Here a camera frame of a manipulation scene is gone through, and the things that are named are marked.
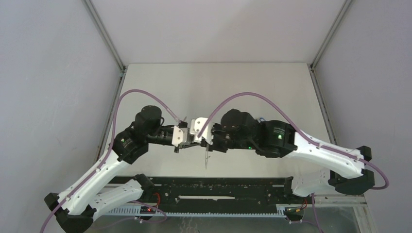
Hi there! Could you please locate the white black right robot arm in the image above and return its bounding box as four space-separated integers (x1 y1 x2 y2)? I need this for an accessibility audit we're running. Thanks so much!
199 109 375 203

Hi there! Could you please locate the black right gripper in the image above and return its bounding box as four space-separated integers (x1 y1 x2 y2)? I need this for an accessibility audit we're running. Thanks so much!
201 122 256 152

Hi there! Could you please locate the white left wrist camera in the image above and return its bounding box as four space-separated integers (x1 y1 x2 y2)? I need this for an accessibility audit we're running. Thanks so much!
172 126 190 147

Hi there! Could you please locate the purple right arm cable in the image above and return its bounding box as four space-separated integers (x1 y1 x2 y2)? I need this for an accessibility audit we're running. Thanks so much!
197 92 390 190

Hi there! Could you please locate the aluminium frame rail right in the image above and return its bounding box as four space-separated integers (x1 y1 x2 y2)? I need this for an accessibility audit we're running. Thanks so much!
308 0 355 145

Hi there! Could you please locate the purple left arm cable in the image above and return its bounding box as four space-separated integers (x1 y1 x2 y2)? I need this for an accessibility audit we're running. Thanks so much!
40 89 181 233

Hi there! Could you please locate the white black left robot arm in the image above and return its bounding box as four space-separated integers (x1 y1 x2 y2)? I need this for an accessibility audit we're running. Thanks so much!
44 105 189 233

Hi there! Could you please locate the aluminium frame rail left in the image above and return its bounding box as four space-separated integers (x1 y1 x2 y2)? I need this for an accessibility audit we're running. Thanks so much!
82 0 126 160

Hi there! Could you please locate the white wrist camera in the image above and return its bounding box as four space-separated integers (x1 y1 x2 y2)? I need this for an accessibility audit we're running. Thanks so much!
172 126 190 147
189 117 213 145

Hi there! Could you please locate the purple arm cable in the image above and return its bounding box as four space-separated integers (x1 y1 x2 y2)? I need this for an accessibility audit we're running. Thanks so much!
197 92 390 190
40 89 181 233

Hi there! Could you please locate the aluminium frame rail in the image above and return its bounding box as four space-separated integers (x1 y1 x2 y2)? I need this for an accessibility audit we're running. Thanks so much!
308 0 355 145
82 0 126 160

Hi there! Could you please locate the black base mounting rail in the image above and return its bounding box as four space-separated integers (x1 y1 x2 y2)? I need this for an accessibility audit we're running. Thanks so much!
109 176 316 216

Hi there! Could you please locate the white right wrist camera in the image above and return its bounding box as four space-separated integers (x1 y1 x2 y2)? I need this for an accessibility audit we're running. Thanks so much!
189 117 213 145

